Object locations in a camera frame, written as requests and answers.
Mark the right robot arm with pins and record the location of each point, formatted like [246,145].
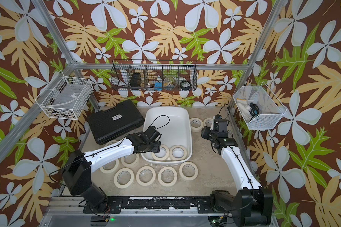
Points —
[252,205]

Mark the black square item in basket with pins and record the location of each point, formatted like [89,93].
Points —
[185,85]

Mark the masking tape roll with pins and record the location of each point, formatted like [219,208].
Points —
[208,122]
[110,167]
[130,161]
[188,171]
[167,176]
[178,152]
[196,124]
[162,155]
[111,143]
[146,176]
[124,178]

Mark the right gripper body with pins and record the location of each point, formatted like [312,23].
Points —
[210,134]

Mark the white plastic storage tray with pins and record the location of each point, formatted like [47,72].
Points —
[174,125]

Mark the clear round container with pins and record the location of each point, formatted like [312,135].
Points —
[170,83]

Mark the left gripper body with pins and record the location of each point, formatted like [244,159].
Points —
[154,147]

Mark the blue box in basket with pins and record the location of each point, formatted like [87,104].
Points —
[158,86]

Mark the black box in basket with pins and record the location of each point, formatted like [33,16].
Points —
[135,81]

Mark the white wire basket left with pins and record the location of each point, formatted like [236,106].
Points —
[65,97]

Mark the black plastic tool case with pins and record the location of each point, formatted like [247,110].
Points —
[112,123]

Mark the black wire basket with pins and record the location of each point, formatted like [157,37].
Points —
[152,71]

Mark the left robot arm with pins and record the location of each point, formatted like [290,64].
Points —
[77,173]

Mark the white mesh basket right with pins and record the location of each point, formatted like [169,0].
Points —
[259,106]

